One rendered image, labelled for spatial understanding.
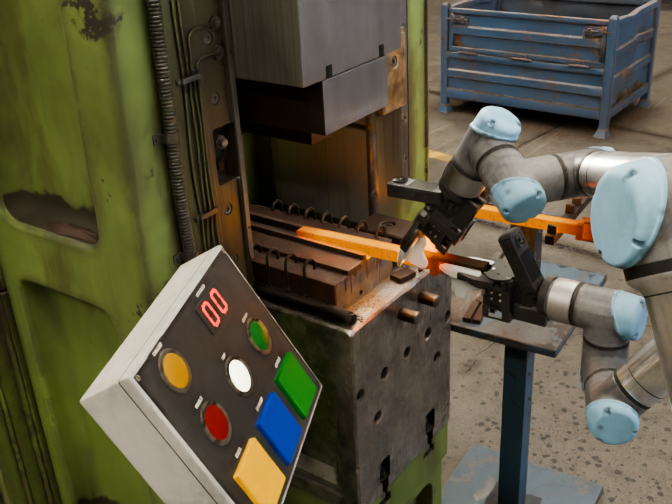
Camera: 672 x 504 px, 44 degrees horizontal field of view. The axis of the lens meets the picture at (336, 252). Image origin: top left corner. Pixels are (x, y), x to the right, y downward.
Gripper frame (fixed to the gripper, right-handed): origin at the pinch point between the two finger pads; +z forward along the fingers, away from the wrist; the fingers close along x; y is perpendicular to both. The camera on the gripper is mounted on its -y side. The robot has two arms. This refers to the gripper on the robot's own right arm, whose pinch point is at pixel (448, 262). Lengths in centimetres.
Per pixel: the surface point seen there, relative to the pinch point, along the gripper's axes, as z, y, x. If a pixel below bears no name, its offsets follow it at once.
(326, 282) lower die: 19.2, 3.3, -12.0
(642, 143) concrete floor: 71, 103, 364
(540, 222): -2.8, 6.0, 35.6
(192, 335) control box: 4, -15, -59
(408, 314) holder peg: 9.1, 13.7, 0.2
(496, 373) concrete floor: 40, 102, 106
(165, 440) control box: -3, -10, -72
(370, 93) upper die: 16.5, -29.3, 2.0
